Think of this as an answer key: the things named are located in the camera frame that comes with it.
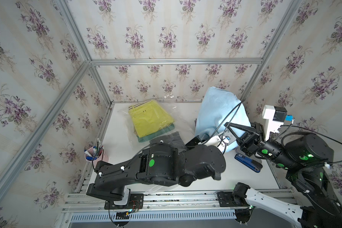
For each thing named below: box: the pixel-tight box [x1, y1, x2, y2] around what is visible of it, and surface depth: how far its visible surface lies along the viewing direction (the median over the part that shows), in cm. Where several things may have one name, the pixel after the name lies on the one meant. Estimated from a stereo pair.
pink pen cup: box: [83, 145, 109, 169], surface depth 81 cm
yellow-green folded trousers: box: [128, 99, 175, 138], surface depth 101 cm
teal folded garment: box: [136, 123, 176, 143], surface depth 95 cm
